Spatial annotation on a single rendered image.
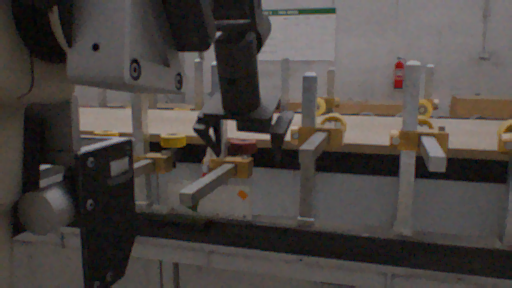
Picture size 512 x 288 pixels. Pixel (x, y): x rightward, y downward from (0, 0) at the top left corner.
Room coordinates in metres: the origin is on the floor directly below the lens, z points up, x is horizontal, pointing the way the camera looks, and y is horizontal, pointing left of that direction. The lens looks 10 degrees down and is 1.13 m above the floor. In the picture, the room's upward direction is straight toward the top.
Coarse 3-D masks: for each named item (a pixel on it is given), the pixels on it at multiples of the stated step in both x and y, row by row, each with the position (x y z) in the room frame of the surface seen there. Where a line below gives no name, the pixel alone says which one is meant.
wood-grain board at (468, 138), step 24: (96, 120) 1.88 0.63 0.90; (120, 120) 1.88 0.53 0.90; (168, 120) 1.88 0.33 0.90; (192, 120) 1.88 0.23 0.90; (360, 120) 1.88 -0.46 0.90; (384, 120) 1.88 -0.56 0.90; (432, 120) 1.88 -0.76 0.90; (456, 120) 1.88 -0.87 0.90; (480, 120) 1.87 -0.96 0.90; (504, 120) 1.87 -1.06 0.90; (264, 144) 1.40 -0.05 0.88; (288, 144) 1.38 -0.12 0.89; (360, 144) 1.32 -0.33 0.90; (384, 144) 1.31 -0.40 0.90; (456, 144) 1.30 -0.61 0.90; (480, 144) 1.30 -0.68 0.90
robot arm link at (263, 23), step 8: (248, 0) 0.57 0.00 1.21; (256, 0) 0.58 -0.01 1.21; (256, 8) 0.58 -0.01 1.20; (256, 16) 0.58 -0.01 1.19; (264, 16) 0.69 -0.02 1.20; (216, 24) 0.61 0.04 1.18; (224, 24) 0.61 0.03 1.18; (232, 24) 0.60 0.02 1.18; (240, 24) 0.60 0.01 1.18; (248, 24) 0.59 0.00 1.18; (256, 24) 0.59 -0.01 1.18; (264, 24) 0.68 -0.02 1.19; (256, 32) 0.65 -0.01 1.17; (264, 32) 0.67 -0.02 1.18; (264, 40) 0.67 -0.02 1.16
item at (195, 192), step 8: (224, 168) 1.17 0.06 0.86; (232, 168) 1.19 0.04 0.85; (208, 176) 1.08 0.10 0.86; (216, 176) 1.08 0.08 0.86; (224, 176) 1.13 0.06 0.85; (232, 176) 1.19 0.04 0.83; (192, 184) 1.01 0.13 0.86; (200, 184) 1.01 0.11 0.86; (208, 184) 1.03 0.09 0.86; (216, 184) 1.08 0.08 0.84; (184, 192) 0.94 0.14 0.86; (192, 192) 0.94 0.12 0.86; (200, 192) 0.98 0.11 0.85; (208, 192) 1.03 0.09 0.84; (184, 200) 0.94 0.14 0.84; (192, 200) 0.94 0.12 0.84
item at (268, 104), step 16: (224, 80) 0.62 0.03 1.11; (240, 80) 0.62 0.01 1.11; (256, 80) 0.63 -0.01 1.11; (224, 96) 0.64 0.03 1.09; (240, 96) 0.63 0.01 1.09; (256, 96) 0.64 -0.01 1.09; (272, 96) 0.68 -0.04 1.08; (208, 112) 0.65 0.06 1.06; (224, 112) 0.65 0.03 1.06; (240, 112) 0.64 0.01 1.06; (256, 112) 0.64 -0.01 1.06; (272, 112) 0.63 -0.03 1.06
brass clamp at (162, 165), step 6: (138, 156) 1.31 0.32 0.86; (144, 156) 1.30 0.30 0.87; (150, 156) 1.30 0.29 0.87; (156, 156) 1.30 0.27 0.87; (162, 156) 1.30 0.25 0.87; (168, 156) 1.31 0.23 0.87; (156, 162) 1.29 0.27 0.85; (162, 162) 1.29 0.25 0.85; (168, 162) 1.30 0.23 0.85; (156, 168) 1.29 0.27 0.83; (162, 168) 1.29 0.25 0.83; (168, 168) 1.30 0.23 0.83
